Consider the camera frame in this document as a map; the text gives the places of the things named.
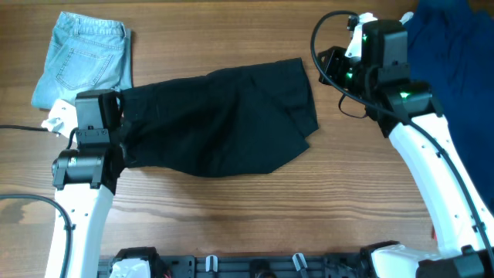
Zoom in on black cable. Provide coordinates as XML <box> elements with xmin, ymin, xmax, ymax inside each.
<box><xmin>0</xmin><ymin>124</ymin><xmax>74</xmax><ymax>278</ymax></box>
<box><xmin>310</xmin><ymin>10</ymin><xmax>494</xmax><ymax>263</ymax></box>

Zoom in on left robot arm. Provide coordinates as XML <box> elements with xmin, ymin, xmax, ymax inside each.
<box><xmin>45</xmin><ymin>90</ymin><xmax>126</xmax><ymax>277</ymax></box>

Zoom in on left black cable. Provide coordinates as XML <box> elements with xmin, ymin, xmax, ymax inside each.
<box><xmin>0</xmin><ymin>124</ymin><xmax>74</xmax><ymax>278</ymax></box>

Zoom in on dark blue garment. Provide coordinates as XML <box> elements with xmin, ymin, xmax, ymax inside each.
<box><xmin>404</xmin><ymin>1</ymin><xmax>493</xmax><ymax>209</ymax></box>

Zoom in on white cloth piece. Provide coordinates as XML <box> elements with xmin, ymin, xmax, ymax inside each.
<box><xmin>400</xmin><ymin>12</ymin><xmax>414</xmax><ymax>25</ymax></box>

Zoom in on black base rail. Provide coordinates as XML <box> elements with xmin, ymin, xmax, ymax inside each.
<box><xmin>98</xmin><ymin>253</ymin><xmax>367</xmax><ymax>278</ymax></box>

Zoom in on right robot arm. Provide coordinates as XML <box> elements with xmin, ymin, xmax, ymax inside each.
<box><xmin>312</xmin><ymin>12</ymin><xmax>493</xmax><ymax>277</ymax></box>

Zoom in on right black cable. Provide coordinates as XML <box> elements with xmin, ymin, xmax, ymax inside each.
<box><xmin>310</xmin><ymin>10</ymin><xmax>494</xmax><ymax>263</ymax></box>

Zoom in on folded light blue jeans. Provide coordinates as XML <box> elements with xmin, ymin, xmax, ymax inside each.
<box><xmin>31</xmin><ymin>12</ymin><xmax>133</xmax><ymax>110</ymax></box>

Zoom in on black shorts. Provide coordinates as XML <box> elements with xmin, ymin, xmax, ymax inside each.
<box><xmin>121</xmin><ymin>58</ymin><xmax>318</xmax><ymax>178</ymax></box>

